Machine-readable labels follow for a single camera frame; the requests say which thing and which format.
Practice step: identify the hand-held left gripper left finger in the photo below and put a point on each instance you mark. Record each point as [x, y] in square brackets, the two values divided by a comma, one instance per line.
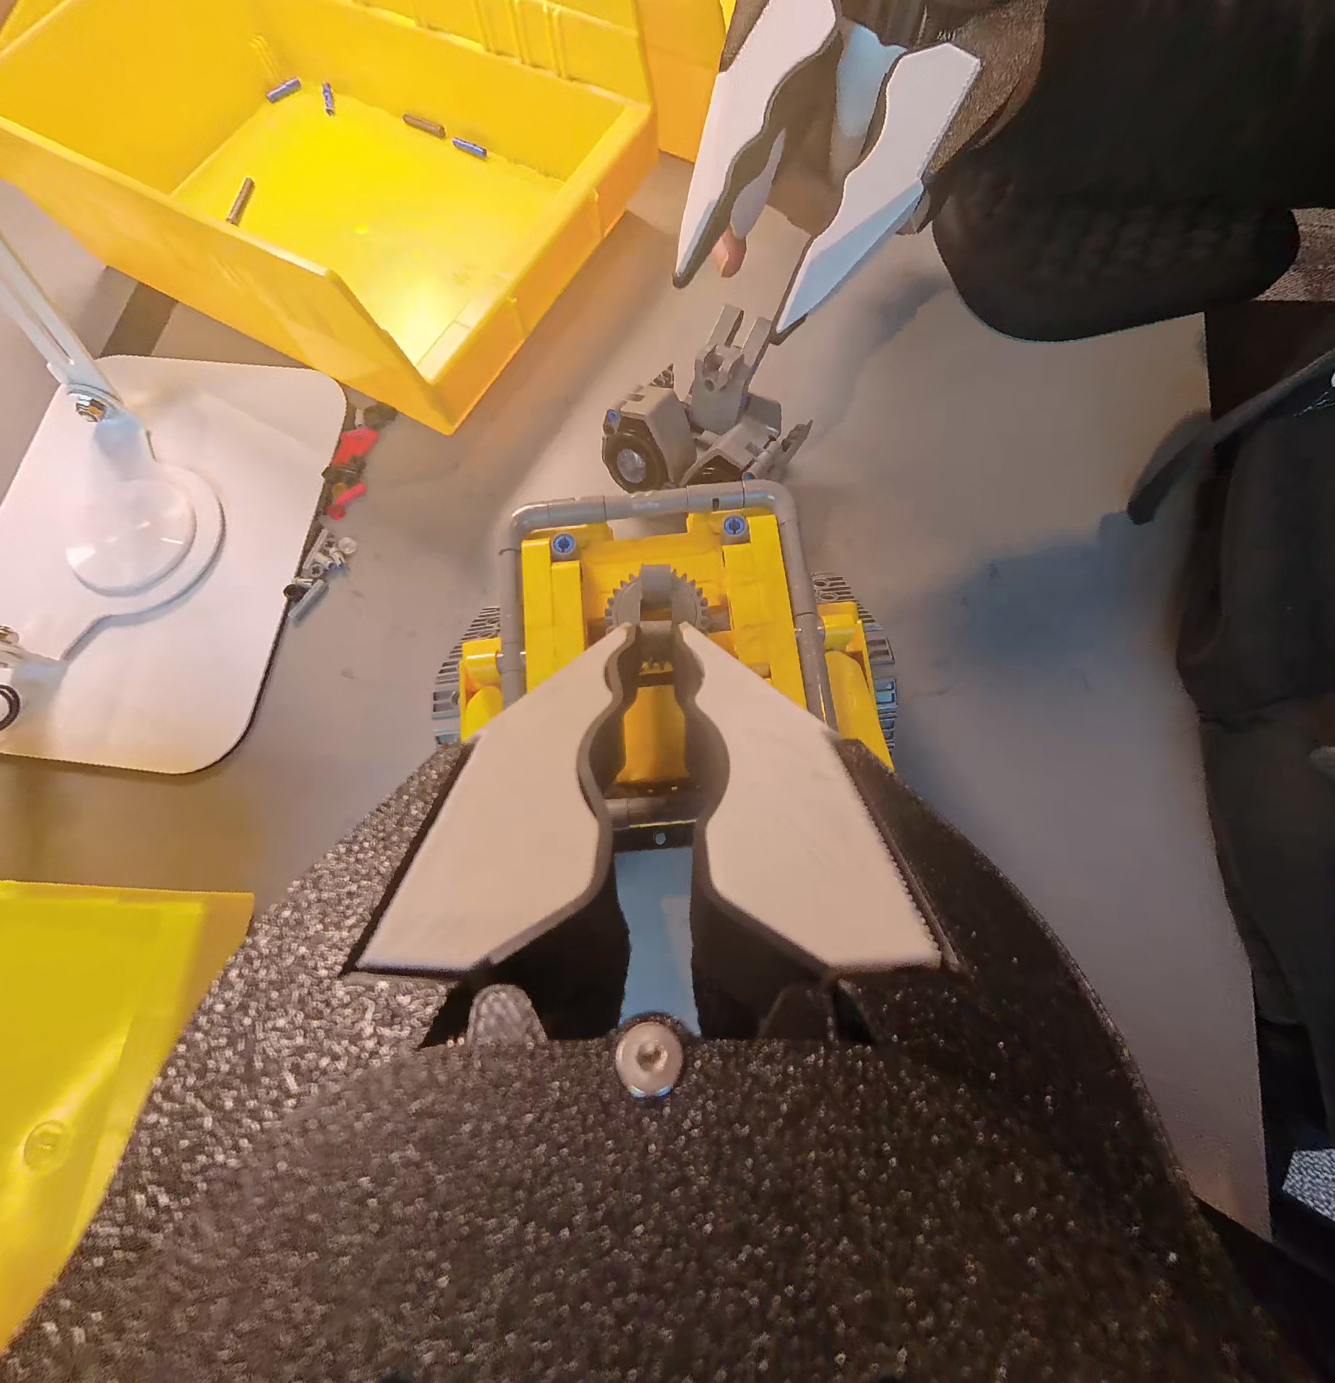
[495, 853]

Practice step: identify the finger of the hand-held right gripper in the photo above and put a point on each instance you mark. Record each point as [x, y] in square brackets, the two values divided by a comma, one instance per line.
[743, 119]
[884, 182]

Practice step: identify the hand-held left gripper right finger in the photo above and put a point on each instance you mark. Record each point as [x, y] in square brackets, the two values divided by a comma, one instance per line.
[808, 853]

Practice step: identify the yellow tracked toy robot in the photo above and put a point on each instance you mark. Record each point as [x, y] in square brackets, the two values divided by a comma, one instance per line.
[668, 583]

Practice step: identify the grey motor block assembly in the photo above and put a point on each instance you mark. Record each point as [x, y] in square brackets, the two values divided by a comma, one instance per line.
[679, 421]

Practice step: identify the white book stand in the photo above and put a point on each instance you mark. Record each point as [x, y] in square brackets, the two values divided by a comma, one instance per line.
[193, 540]

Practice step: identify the yellow plastic parts bin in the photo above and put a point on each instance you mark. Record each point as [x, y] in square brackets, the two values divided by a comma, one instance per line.
[684, 65]
[74, 1027]
[355, 216]

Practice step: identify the grey desk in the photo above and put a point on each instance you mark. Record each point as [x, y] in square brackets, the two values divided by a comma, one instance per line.
[1002, 648]

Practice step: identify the person's right hand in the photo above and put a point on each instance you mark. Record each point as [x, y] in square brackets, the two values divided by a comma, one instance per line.
[746, 216]

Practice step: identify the small grey connector pieces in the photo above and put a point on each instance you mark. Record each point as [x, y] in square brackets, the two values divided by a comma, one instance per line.
[317, 572]

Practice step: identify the scattered small building pins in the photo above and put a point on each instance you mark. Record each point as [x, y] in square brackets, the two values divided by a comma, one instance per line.
[355, 453]

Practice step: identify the person's black hoodie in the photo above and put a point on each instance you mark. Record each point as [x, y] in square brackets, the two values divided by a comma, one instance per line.
[1272, 648]

